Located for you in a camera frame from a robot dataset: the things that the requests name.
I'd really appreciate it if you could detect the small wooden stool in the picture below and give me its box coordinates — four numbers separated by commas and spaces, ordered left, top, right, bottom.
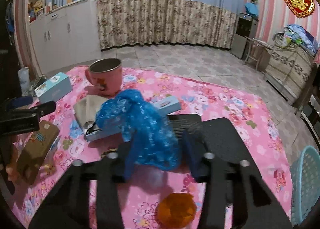
244, 37, 273, 72

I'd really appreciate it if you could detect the blue plastic bag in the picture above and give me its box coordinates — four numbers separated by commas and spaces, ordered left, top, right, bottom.
95, 89, 182, 180

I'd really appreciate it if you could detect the black rectangular case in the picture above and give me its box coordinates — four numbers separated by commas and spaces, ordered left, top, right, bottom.
166, 114, 253, 169

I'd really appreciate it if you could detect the beige folded cloth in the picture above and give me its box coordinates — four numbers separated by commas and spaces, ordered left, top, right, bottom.
73, 95, 107, 133

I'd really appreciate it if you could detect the light blue plastic basket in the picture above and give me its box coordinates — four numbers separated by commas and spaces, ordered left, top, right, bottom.
290, 145, 319, 226

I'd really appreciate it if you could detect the patterned cloth covered cabinet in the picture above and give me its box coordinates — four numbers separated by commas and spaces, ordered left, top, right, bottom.
265, 33, 318, 105

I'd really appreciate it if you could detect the floral beige curtain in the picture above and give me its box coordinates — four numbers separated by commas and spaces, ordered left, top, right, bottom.
97, 0, 238, 49

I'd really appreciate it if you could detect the grey water dispenser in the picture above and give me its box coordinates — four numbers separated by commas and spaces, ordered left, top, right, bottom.
231, 12, 259, 60

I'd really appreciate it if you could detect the orange peel piece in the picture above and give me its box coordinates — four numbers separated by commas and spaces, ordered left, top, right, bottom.
156, 193, 197, 228

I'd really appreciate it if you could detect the pink metal mug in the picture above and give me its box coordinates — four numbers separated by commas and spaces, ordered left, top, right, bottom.
85, 58, 123, 96

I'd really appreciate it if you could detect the pile of colourful bedding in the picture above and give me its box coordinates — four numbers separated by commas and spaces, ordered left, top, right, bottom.
273, 24, 319, 57

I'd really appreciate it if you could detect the light blue tissue box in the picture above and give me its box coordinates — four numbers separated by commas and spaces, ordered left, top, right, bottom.
34, 72, 73, 104

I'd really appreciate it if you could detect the light blue carton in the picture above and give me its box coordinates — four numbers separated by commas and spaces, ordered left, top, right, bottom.
82, 96, 181, 142

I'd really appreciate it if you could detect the white floor cabinet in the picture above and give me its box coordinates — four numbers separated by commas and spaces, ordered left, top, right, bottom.
30, 0, 101, 74

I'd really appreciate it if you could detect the brown cartoon notebook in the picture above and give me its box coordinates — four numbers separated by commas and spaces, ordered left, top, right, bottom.
17, 120, 60, 185

